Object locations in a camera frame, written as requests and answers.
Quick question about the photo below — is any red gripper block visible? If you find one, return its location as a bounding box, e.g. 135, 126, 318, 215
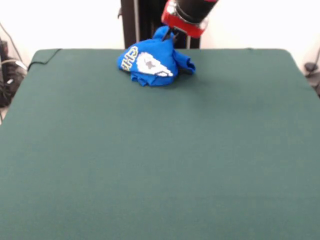
161, 0, 210, 44

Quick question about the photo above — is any blue printed shirt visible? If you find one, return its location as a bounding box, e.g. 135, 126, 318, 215
116, 25, 197, 88

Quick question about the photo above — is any dark green table cloth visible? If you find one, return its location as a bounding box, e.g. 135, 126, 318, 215
0, 48, 320, 240

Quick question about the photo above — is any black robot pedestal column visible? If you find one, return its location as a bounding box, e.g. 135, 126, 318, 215
117, 0, 202, 50

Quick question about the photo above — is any white cable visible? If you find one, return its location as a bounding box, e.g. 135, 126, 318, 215
0, 58, 28, 72

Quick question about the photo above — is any black cable bundle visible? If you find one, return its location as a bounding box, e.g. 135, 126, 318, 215
0, 38, 26, 108

